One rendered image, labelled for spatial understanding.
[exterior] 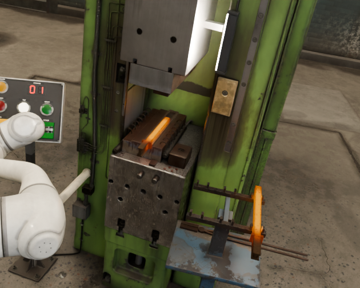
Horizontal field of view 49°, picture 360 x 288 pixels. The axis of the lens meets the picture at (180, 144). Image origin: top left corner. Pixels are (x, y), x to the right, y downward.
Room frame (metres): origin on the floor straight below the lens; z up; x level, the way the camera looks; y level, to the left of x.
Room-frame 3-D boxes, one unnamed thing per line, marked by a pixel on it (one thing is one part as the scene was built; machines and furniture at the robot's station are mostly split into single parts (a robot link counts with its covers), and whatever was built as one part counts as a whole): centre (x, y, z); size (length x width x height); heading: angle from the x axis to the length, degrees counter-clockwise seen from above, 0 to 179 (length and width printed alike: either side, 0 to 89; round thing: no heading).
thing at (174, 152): (1.65, -0.01, 0.95); 0.12 x 0.08 x 0.06; 168
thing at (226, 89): (1.69, -0.16, 1.27); 0.09 x 0.02 x 0.17; 78
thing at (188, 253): (1.33, -0.24, 0.68); 0.40 x 0.30 x 0.02; 85
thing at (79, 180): (1.61, 0.53, 0.62); 0.44 x 0.05 x 0.05; 168
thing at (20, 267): (1.67, 0.74, 0.05); 0.22 x 0.22 x 0.09; 78
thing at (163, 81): (1.84, 0.13, 1.32); 0.42 x 0.20 x 0.10; 168
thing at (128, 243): (1.83, 0.08, 0.23); 0.55 x 0.37 x 0.47; 168
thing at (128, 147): (1.84, 0.13, 0.96); 0.42 x 0.20 x 0.09; 168
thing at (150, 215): (1.83, 0.08, 0.69); 0.56 x 0.38 x 0.45; 168
